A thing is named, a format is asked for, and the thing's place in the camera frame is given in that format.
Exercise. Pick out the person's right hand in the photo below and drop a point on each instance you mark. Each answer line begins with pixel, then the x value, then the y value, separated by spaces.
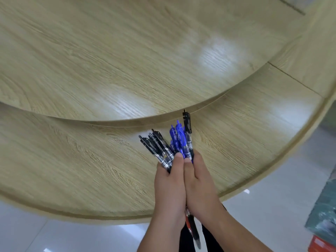
pixel 202 194

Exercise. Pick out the person's left hand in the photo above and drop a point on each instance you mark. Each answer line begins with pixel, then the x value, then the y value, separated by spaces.
pixel 170 196

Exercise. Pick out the pile of blue black pens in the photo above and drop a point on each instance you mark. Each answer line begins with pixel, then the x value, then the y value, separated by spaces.
pixel 178 139

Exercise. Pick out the person's left forearm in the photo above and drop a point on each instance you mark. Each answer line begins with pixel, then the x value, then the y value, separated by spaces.
pixel 160 238

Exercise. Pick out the person's right forearm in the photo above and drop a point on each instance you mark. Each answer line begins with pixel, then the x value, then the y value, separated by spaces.
pixel 236 236

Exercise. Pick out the person's black trousers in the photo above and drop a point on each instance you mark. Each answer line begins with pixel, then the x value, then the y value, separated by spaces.
pixel 210 241

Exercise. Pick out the green patterned box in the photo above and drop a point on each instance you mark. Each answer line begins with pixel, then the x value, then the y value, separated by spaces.
pixel 323 209

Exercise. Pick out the red box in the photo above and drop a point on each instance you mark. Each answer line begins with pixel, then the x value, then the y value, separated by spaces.
pixel 321 245

